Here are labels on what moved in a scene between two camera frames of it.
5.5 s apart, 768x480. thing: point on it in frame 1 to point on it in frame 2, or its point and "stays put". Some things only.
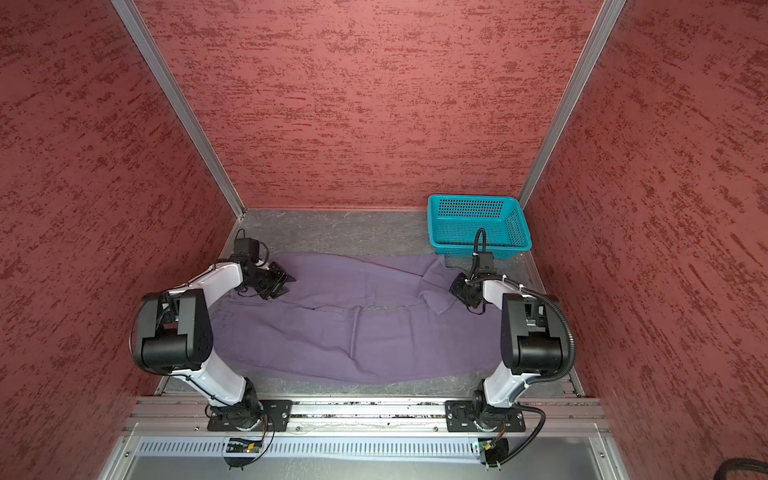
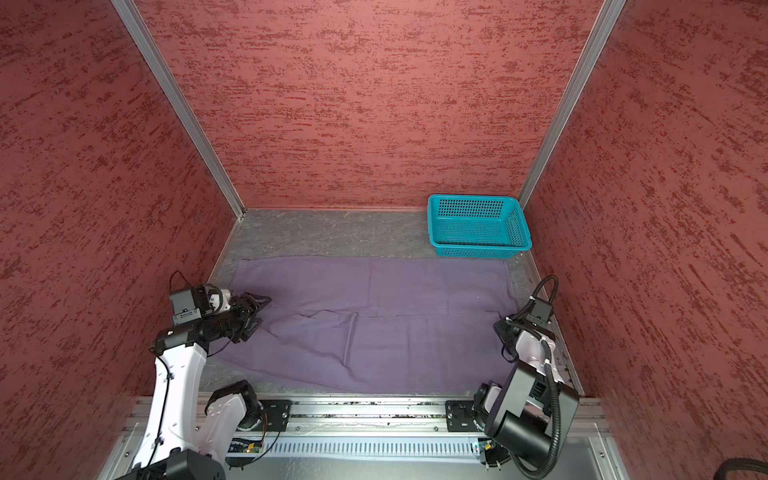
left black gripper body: (267, 280) to (241, 316)
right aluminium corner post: (609, 15) stays put
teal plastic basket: (453, 219) stays put
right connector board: (495, 451) stays put
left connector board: (242, 445) stays put
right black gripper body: (462, 287) to (503, 327)
